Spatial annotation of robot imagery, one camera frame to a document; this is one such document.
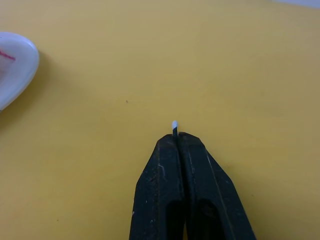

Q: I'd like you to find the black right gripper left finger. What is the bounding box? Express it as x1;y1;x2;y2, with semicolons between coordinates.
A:
128;133;186;240

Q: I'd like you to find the white cake with pink line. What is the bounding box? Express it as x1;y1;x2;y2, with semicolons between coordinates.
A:
0;49;16;83

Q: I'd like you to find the black matchstick with white head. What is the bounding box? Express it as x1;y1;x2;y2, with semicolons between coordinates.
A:
171;120;181;151

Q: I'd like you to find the white plate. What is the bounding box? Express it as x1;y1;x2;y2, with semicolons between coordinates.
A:
0;31;40;112

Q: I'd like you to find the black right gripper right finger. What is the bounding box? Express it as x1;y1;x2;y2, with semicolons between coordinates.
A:
177;131;257;240

